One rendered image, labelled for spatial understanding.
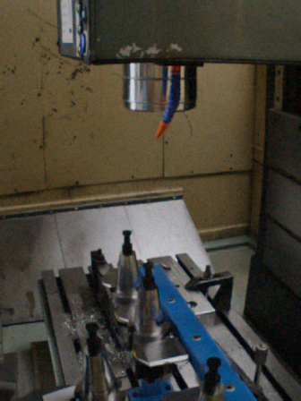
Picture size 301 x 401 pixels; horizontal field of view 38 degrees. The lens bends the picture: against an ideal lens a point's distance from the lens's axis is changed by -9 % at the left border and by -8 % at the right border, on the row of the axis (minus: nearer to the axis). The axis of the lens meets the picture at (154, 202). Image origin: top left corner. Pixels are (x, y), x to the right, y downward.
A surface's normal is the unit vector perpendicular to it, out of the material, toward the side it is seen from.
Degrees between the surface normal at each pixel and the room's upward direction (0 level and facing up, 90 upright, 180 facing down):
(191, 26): 90
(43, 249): 24
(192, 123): 90
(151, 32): 90
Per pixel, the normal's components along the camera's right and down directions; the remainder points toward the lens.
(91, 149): 0.30, 0.34
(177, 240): 0.12, -0.72
